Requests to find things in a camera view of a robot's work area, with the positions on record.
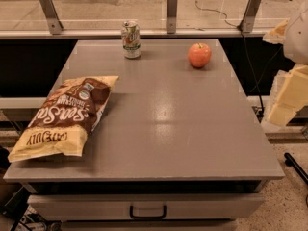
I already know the middle metal bracket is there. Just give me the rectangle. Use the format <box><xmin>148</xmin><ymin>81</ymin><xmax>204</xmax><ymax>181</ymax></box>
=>
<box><xmin>166</xmin><ymin>0</ymin><xmax>178</xmax><ymax>34</ymax></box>

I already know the right metal bracket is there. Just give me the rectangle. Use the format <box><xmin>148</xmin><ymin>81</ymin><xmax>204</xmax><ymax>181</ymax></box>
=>
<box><xmin>239</xmin><ymin>0</ymin><xmax>262</xmax><ymax>33</ymax></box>

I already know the metal bracket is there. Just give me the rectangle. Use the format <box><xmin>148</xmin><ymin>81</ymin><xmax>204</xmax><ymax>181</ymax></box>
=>
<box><xmin>39</xmin><ymin>0</ymin><xmax>63</xmax><ymax>35</ymax></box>
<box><xmin>166</xmin><ymin>0</ymin><xmax>178</xmax><ymax>34</ymax></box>
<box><xmin>239</xmin><ymin>0</ymin><xmax>262</xmax><ymax>33</ymax></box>

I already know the white green soda can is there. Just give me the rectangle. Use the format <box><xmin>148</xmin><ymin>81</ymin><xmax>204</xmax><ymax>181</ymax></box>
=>
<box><xmin>121</xmin><ymin>21</ymin><xmax>141</xmax><ymax>59</ymax></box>

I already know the left metal bracket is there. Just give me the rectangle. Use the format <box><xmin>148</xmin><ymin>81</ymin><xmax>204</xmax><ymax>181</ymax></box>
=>
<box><xmin>39</xmin><ymin>0</ymin><xmax>63</xmax><ymax>35</ymax></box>

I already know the grey cabinet table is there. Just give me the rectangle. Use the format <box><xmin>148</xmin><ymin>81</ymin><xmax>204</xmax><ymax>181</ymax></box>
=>
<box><xmin>5</xmin><ymin>39</ymin><xmax>284</xmax><ymax>231</ymax></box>

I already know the red apple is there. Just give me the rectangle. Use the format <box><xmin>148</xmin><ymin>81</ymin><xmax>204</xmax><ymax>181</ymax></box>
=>
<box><xmin>188</xmin><ymin>43</ymin><xmax>212</xmax><ymax>68</ymax></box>

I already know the brown chip bag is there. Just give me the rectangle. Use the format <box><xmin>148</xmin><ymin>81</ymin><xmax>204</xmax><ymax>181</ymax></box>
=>
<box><xmin>8</xmin><ymin>76</ymin><xmax>118</xmax><ymax>163</ymax></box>

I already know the grey drawer with black handle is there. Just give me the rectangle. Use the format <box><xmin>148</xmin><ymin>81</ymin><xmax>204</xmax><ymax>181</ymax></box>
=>
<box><xmin>28</xmin><ymin>193</ymin><xmax>264</xmax><ymax>221</ymax></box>

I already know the black cable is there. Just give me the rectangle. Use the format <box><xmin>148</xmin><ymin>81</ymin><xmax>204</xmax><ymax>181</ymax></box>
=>
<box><xmin>192</xmin><ymin>0</ymin><xmax>266</xmax><ymax>117</ymax></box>

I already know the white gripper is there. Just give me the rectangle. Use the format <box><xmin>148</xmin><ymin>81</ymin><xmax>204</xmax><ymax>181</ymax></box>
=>
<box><xmin>263</xmin><ymin>3</ymin><xmax>308</xmax><ymax>126</ymax></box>

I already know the black bar on floor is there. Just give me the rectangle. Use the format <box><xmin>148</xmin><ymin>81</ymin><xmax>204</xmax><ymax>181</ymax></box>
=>
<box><xmin>284</xmin><ymin>153</ymin><xmax>308</xmax><ymax>185</ymax></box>

